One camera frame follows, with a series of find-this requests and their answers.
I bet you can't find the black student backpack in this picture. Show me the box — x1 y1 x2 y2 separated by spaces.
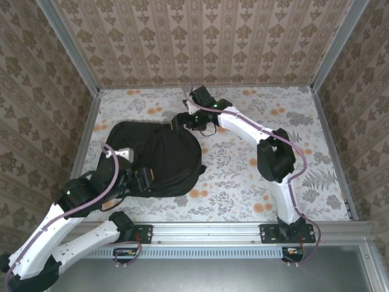
101 111 208 199

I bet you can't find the black wiring junction box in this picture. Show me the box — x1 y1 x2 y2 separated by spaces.
112 248 141 265
281 246 305 263

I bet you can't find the grey metal front panel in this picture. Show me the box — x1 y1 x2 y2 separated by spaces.
57 257 374 292

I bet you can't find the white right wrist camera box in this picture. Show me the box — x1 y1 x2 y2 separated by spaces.
182 99 198 116

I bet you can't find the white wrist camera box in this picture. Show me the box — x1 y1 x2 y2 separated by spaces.
182 99 198 116
106 147 135 162

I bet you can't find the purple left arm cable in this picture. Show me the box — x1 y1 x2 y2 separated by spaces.
4 144 143 292

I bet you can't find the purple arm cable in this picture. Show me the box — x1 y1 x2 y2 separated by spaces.
182 86 322 265
4 144 143 292

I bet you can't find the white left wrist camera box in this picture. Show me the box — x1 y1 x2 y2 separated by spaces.
106 147 135 162

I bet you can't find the aluminium table side rail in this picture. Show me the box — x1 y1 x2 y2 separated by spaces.
57 89 103 222
311 86 360 221

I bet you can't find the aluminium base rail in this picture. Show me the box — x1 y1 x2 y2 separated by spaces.
69 221 370 244

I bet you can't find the grey slotted cable duct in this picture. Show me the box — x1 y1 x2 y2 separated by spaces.
88 246 285 259

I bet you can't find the aluminium frame corner post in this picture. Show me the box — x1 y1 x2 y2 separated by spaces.
309 0 371 94
35 0 100 97

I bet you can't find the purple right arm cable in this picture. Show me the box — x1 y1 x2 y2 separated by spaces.
182 86 322 265

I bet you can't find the aluminium front frame bar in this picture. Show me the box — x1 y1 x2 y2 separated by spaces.
360 245 385 292

